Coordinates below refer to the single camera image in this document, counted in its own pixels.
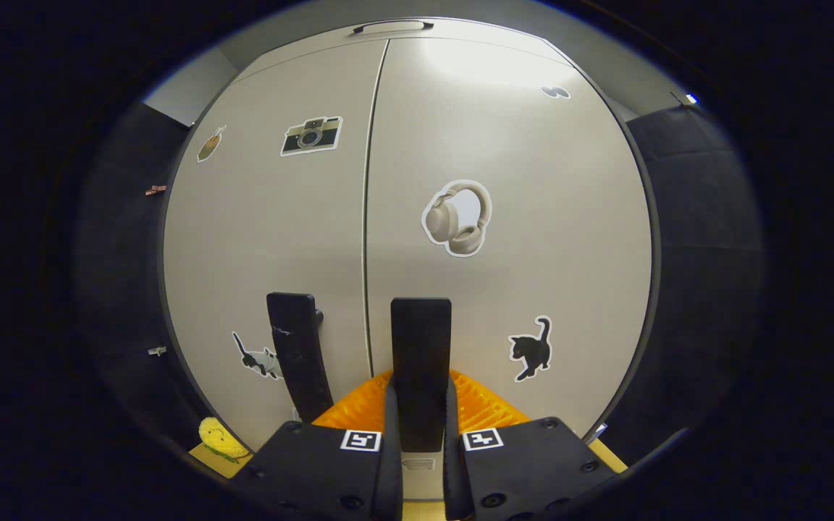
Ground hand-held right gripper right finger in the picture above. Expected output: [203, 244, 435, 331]
[443, 369, 618, 521]

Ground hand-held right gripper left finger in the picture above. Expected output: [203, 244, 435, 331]
[231, 369, 405, 521]

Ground cabinet door with camera sticker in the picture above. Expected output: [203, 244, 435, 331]
[162, 38, 389, 464]

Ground cabinet door with headphones sticker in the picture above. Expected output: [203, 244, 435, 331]
[363, 36, 654, 501]

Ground white double-door shoe cabinet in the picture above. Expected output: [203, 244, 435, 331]
[159, 16, 662, 501]

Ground white cabinet drawer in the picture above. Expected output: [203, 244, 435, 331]
[232, 18, 573, 82]

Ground yellow plush toy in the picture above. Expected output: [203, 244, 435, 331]
[198, 417, 251, 464]

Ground black drawer handle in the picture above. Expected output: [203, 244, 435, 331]
[352, 20, 434, 35]

